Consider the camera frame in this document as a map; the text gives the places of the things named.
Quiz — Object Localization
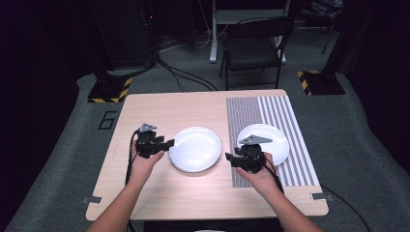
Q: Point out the white round plate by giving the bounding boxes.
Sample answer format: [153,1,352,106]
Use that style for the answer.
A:
[236,123,291,167]
[168,126,223,174]

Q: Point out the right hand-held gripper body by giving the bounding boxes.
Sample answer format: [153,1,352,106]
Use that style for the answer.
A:
[234,134,274,174]

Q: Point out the white desk frame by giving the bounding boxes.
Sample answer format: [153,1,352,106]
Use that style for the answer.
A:
[209,0,292,64]

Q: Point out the black floor cables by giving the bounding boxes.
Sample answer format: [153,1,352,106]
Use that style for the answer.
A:
[156,53,219,93]

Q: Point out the hazard-striped black stand base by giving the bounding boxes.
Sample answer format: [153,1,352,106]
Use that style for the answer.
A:
[296,70,346,97]
[87,76,133,104]

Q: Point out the white floor cables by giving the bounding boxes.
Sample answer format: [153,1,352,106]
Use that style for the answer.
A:
[159,0,228,53]

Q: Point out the grey tape strip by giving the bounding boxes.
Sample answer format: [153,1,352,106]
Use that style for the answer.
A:
[309,191,336,203]
[81,195,103,205]

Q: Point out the thin black floor cable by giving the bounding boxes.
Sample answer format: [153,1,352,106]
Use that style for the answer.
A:
[320,183,372,232]

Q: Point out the person's dark clothing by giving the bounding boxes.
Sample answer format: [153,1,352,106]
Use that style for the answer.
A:
[141,218,285,232]

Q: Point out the black equipment cabinet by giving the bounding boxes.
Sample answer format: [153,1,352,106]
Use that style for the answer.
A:
[96,0,160,71]

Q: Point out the right hand-held gripper black cable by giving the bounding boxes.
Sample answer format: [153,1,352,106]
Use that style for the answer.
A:
[256,157,285,195]

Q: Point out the grey white striped mat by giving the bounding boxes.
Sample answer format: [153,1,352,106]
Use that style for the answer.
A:
[225,95,321,189]

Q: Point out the left hand-held gripper black cable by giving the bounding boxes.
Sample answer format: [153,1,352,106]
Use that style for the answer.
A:
[124,130,140,232]

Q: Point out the person's right hand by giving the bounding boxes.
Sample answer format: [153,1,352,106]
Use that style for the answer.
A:
[235,153,281,198]

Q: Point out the black folding chair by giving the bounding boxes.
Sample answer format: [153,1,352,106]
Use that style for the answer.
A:
[219,16,295,91]

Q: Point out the dark furniture with clutter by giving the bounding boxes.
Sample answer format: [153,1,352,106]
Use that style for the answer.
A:
[295,0,345,55]

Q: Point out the person's left hand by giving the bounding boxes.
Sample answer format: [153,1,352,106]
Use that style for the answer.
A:
[129,141,165,189]

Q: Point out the hand-held gripper black cable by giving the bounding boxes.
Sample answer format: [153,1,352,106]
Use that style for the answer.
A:
[124,130,140,232]
[256,157,285,195]

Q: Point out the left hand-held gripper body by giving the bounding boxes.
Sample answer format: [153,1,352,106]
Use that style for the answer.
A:
[134,123,164,160]

